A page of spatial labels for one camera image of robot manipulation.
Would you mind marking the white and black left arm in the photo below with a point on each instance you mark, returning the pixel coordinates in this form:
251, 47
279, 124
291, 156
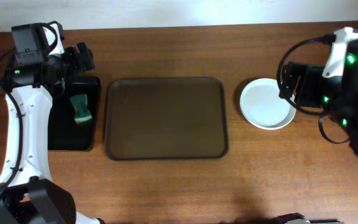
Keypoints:
37, 63

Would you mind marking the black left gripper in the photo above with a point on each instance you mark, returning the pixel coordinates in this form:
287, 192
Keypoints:
78, 58

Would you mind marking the white plate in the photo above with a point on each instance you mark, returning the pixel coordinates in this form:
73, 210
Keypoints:
262, 107

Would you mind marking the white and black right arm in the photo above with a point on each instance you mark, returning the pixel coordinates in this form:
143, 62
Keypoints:
331, 90

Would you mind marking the large brown tray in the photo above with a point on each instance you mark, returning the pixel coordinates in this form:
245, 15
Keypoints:
166, 118

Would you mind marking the small black tray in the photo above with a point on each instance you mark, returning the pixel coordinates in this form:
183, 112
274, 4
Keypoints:
64, 133

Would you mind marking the green and yellow sponge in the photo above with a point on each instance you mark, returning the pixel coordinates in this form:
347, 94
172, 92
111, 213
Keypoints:
80, 105

